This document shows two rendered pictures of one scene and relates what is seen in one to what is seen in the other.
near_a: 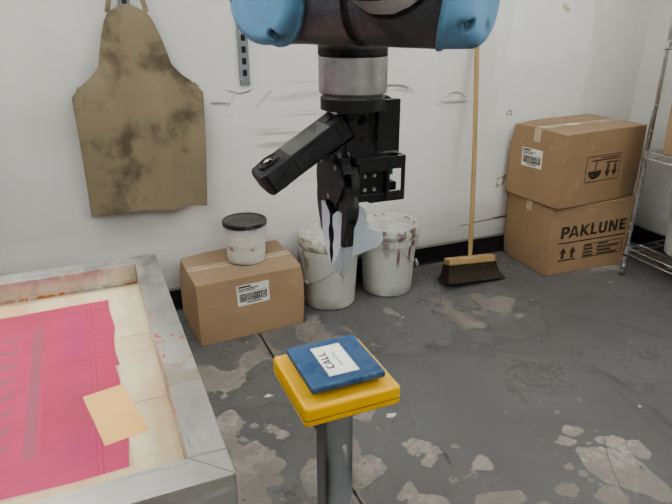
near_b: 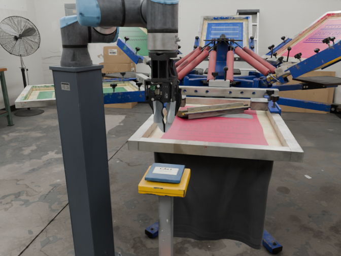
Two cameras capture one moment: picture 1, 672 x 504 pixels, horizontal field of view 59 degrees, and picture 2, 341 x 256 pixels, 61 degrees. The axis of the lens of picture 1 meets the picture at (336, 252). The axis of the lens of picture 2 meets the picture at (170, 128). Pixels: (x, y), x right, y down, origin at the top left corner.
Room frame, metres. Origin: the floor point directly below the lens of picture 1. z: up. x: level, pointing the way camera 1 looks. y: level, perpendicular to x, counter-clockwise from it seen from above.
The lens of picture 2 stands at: (1.09, -0.62, 1.34)
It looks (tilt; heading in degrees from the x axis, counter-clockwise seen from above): 18 degrees down; 124
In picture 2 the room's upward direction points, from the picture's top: straight up
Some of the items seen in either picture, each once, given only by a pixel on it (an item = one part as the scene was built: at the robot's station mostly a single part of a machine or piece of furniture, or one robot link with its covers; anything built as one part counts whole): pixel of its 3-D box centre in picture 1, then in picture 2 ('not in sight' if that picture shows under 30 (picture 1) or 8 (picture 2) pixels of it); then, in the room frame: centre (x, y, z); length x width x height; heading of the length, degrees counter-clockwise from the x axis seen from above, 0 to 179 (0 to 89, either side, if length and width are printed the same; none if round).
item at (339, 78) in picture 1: (351, 77); (164, 43); (0.67, -0.02, 1.32); 0.08 x 0.08 x 0.05
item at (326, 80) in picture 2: not in sight; (287, 86); (0.54, 2.08, 0.91); 1.34 x 0.40 x 0.08; 53
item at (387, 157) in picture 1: (357, 150); (162, 76); (0.67, -0.03, 1.24); 0.09 x 0.08 x 0.12; 113
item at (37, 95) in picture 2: not in sight; (105, 78); (-0.41, 0.82, 1.05); 1.08 x 0.61 x 0.23; 53
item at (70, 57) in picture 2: not in sight; (75, 55); (-0.10, 0.33, 1.25); 0.15 x 0.15 x 0.10
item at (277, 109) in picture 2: not in sight; (270, 108); (0.71, 0.90, 0.97); 0.30 x 0.05 x 0.07; 113
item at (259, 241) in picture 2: not in sight; (209, 196); (0.66, 0.30, 0.74); 0.45 x 0.03 x 0.43; 23
